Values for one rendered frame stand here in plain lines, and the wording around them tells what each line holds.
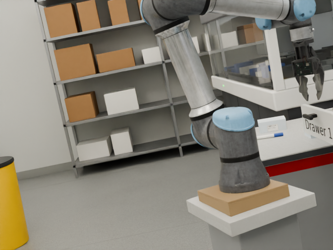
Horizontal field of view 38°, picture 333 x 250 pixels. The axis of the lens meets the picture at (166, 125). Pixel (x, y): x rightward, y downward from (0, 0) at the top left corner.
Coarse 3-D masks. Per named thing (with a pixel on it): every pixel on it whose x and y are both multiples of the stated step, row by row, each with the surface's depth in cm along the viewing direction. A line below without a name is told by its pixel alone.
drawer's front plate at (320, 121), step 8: (304, 104) 183; (304, 112) 182; (312, 112) 174; (320, 112) 166; (328, 112) 160; (304, 120) 184; (312, 120) 175; (320, 120) 168; (328, 120) 160; (304, 128) 186; (320, 136) 171; (328, 136) 163
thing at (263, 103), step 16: (208, 16) 383; (272, 32) 246; (272, 48) 247; (272, 64) 248; (224, 80) 373; (288, 80) 250; (224, 96) 425; (240, 96) 328; (256, 96) 285; (272, 96) 252; (288, 96) 251; (256, 112) 322; (272, 112) 284; (288, 112) 254
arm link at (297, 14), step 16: (160, 0) 136; (176, 0) 134; (192, 0) 133; (208, 0) 134; (224, 0) 137; (240, 0) 139; (256, 0) 141; (272, 0) 142; (288, 0) 145; (304, 0) 144; (176, 16) 138; (256, 16) 144; (272, 16) 145; (288, 16) 146; (304, 16) 145
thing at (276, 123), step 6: (258, 120) 233; (264, 120) 230; (270, 120) 227; (276, 120) 225; (282, 120) 224; (264, 126) 226; (270, 126) 226; (276, 126) 225; (282, 126) 225; (264, 132) 227
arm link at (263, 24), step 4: (256, 20) 162; (260, 20) 159; (264, 20) 157; (268, 20) 157; (272, 20) 157; (276, 20) 155; (260, 24) 160; (264, 24) 158; (268, 24) 158; (272, 24) 158; (276, 24) 157; (280, 24) 156; (284, 24) 155; (288, 24) 155; (260, 28) 161; (264, 28) 159; (268, 28) 159; (272, 28) 161
